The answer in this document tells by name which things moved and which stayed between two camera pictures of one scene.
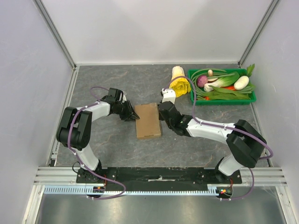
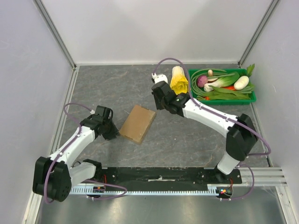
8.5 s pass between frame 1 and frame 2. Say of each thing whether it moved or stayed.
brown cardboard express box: moved
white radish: stayed
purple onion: stayed
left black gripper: moved
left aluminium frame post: stayed
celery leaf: stayed
